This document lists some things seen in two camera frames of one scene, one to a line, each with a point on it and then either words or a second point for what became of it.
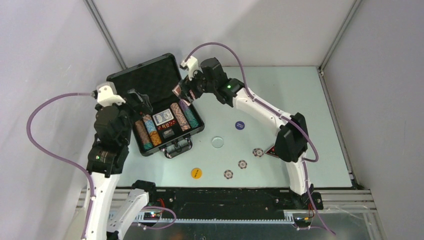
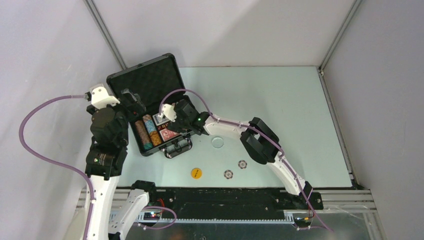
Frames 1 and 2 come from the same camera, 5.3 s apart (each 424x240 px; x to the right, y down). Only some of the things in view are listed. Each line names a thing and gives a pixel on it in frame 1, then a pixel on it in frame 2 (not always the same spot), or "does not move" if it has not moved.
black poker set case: (161, 121) does not move
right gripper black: (194, 87) to (178, 122)
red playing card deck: (177, 91) to (167, 134)
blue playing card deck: (163, 117) does not move
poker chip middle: (242, 164) does not move
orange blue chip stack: (152, 130) does not move
